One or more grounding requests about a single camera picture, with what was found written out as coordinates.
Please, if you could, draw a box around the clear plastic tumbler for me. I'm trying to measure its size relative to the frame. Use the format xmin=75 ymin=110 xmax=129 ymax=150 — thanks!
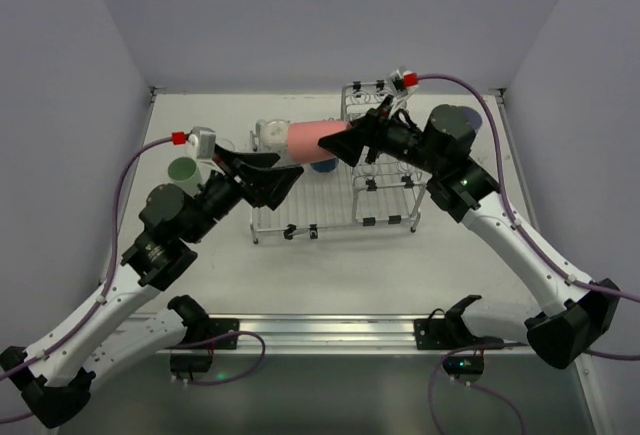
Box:
xmin=216 ymin=138 xmax=236 ymax=151

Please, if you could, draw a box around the green plastic cup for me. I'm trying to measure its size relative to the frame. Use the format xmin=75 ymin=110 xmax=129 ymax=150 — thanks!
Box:
xmin=167 ymin=157 xmax=202 ymax=196

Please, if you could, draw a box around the pink plastic cup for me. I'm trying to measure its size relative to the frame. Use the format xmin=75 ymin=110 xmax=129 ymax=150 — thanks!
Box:
xmin=287 ymin=120 xmax=350 ymax=164

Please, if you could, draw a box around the lavender plastic cup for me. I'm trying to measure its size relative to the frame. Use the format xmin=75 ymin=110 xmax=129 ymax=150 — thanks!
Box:
xmin=463 ymin=107 xmax=483 ymax=132

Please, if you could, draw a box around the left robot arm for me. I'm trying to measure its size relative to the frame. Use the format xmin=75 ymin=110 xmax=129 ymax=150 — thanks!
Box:
xmin=1 ymin=148 xmax=304 ymax=429

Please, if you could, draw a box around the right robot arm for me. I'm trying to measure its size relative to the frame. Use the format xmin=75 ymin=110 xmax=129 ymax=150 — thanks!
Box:
xmin=319 ymin=105 xmax=618 ymax=369

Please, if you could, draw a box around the dark blue ceramic mug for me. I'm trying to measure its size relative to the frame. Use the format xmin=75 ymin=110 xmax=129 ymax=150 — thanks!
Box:
xmin=310 ymin=158 xmax=339 ymax=173

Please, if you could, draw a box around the white floral ceramic mug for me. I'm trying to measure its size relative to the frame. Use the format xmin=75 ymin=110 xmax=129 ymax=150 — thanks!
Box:
xmin=255 ymin=119 xmax=290 ymax=155

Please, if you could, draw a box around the silver wire dish rack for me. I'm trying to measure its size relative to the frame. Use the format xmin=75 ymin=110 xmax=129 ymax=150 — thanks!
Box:
xmin=249 ymin=80 xmax=427 ymax=245

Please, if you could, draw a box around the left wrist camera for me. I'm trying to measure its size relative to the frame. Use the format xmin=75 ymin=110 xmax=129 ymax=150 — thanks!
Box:
xmin=170 ymin=127 xmax=217 ymax=162

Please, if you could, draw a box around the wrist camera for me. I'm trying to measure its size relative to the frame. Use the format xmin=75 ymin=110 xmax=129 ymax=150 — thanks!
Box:
xmin=385 ymin=67 xmax=419 ymax=105
xmin=170 ymin=127 xmax=217 ymax=162

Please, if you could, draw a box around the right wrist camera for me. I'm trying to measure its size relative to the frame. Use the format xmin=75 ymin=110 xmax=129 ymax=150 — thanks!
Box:
xmin=385 ymin=67 xmax=419 ymax=105

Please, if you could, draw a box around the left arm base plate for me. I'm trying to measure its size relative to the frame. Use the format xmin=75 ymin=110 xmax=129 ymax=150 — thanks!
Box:
xmin=177 ymin=317 xmax=240 ymax=350

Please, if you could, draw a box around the aluminium mounting rail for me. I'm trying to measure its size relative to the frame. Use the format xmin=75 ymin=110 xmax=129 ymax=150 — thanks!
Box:
xmin=124 ymin=312 xmax=541 ymax=356

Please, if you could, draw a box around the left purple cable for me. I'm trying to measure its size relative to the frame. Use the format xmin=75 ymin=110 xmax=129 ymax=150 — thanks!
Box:
xmin=0 ymin=134 xmax=269 ymax=424

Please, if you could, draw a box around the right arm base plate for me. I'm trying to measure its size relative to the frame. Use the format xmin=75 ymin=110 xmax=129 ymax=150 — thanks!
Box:
xmin=413 ymin=318 xmax=504 ymax=351

